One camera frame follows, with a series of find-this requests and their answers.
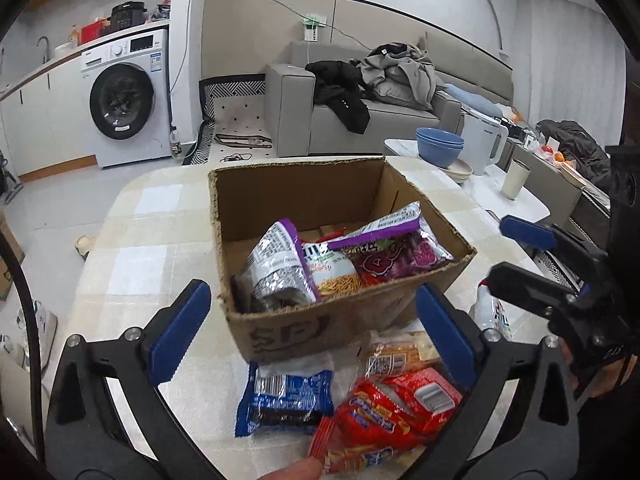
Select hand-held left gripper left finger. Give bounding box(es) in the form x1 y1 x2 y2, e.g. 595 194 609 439
44 279 216 480

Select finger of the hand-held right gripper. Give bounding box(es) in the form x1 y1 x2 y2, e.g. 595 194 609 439
500 215 608 281
486 262 583 323

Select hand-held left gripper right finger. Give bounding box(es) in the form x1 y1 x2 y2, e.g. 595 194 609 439
410 282 586 480

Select plastic bottle with red cap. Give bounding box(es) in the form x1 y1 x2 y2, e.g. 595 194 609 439
470 280 513 341

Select red snack packet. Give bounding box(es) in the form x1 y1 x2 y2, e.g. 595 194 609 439
332 379 426 453
382 366 463 436
307 415 426 477

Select silver purple snack packet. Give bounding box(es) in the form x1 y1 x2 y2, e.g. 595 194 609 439
235 219 321 311
327 201 455 288

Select blue cookie packet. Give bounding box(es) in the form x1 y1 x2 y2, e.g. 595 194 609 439
235 362 336 438

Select white noodle snack packet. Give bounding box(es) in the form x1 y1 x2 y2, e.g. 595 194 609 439
301 242 363 297

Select brown cardboard box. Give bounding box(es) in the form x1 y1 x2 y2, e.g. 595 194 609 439
207 156 478 365

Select person's right forearm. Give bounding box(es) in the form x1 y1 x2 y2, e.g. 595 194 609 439
575 390 640 480

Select person's right hand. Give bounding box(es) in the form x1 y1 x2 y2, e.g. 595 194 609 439
559 337 638 402

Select person's left hand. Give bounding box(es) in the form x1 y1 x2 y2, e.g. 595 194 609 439
265 457 323 480

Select beige cup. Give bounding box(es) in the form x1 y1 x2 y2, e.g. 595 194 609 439
501 159 532 201

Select clear bread packet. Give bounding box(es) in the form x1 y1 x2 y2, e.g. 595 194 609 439
357 330 443 378

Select beige dish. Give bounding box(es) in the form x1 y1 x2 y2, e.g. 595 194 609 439
445 159 473 183

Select dark padded coat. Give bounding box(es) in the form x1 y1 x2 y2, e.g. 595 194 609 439
537 120 612 183

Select white electric kettle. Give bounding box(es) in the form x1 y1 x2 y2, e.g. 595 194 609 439
460 110 510 177

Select blue bowl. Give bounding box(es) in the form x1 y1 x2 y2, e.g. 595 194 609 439
417 135 465 168
416 127 465 148

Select white sneaker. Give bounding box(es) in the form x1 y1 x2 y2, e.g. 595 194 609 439
0 332 26 368
17 300 58 356

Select light blue pillow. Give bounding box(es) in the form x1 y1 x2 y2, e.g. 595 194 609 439
442 82 501 118

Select white curtain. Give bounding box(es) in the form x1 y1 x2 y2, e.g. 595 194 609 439
515 0 628 136

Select printed floor carton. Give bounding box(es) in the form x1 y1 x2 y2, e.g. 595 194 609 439
0 210 26 301

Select white washing machine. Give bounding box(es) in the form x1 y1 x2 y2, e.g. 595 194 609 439
80 29 176 170

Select grey clothes pile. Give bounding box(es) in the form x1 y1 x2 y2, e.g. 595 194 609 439
357 42 451 111

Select upright vacuum cleaner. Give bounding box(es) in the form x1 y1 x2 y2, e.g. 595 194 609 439
0 150 23 201

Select black jacket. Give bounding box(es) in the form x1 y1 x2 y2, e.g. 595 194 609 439
305 60 373 136

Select grey sofa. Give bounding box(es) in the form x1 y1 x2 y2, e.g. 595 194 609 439
265 35 516 158

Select white base cabinets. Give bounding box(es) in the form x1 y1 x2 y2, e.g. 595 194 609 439
0 55 98 181

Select white power strip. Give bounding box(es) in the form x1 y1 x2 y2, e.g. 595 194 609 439
302 15 328 43

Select red box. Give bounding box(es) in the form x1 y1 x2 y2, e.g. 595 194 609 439
80 20 113 45

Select black rice cooker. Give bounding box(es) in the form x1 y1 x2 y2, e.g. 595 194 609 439
109 1 148 31

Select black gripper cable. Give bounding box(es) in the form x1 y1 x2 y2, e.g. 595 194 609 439
0 232 46 466

